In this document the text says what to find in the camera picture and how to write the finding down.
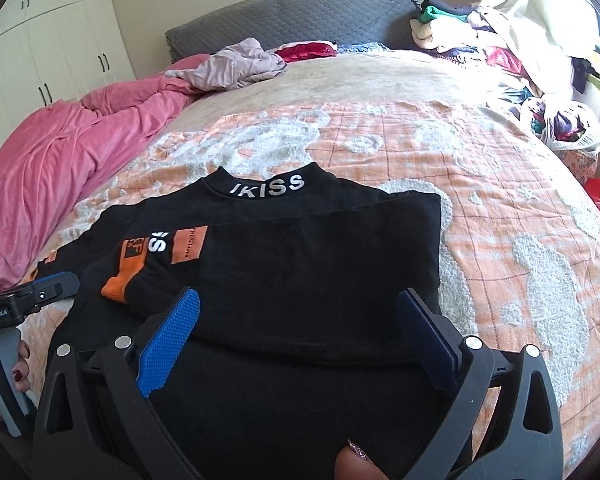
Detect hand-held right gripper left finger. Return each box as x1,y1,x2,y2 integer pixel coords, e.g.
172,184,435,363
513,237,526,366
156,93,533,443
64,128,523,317
32,286,202,480

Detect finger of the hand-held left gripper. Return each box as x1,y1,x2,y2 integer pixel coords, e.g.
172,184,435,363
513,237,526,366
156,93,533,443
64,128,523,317
27,271,81,294

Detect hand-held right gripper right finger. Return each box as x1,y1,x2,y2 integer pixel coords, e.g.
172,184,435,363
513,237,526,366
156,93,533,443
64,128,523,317
397,287,564,480

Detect black sweater with orange patches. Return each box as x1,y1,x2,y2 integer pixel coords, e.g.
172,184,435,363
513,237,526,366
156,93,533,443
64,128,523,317
32,164,456,480

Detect plastic bag of clothes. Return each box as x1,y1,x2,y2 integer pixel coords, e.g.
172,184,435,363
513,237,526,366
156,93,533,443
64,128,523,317
522,97,600,154

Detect pile of mixed clothes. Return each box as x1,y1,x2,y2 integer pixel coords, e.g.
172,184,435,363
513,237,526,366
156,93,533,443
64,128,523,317
410,0,546,107

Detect person's left hand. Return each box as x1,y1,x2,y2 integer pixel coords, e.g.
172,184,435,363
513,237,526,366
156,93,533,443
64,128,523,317
0,340,32,422

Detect person's right hand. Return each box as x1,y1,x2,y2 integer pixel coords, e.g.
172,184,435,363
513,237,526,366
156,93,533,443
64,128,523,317
334,437,388,480

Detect pink duvet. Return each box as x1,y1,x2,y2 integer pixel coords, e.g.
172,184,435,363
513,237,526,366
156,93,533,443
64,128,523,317
0,52,212,293

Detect orange and white tufted blanket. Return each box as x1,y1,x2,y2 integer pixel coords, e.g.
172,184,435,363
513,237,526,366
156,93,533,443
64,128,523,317
10,99,600,480

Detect white wardrobe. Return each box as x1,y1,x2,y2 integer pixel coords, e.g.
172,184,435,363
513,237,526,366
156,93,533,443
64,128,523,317
0,0,137,167

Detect beige bed sheet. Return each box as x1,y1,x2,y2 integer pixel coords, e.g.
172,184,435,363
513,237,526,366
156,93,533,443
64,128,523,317
145,50,536,161

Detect mauve crumpled garment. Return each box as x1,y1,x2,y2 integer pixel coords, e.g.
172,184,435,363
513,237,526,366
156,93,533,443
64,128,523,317
165,37,288,92

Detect blue patterned cloth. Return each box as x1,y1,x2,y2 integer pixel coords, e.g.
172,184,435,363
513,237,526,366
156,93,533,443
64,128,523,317
337,42,392,54

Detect dark hanging garment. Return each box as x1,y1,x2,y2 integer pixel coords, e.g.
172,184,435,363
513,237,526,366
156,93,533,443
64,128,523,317
572,55,600,94

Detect red pillow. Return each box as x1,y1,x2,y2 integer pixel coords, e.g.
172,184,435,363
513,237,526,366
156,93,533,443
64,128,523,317
275,41,339,63

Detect grey quilted headboard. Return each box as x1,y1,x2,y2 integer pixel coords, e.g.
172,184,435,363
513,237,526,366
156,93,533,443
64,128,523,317
165,0,423,63

